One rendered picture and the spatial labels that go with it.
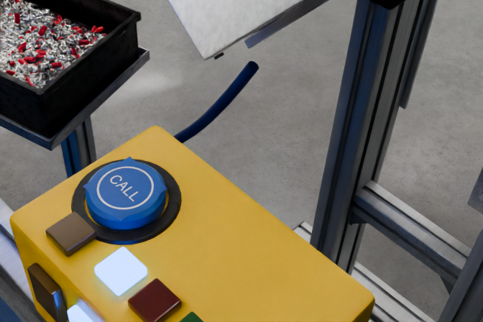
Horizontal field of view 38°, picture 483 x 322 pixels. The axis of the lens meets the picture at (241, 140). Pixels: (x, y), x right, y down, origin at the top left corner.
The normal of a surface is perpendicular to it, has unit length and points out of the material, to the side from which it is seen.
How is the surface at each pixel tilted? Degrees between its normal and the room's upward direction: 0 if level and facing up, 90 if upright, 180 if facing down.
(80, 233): 0
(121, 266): 0
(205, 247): 0
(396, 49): 90
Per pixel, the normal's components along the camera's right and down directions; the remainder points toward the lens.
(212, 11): -0.10, 0.18
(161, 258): 0.05, -0.69
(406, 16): 0.71, 0.53
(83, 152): 0.87, 0.38
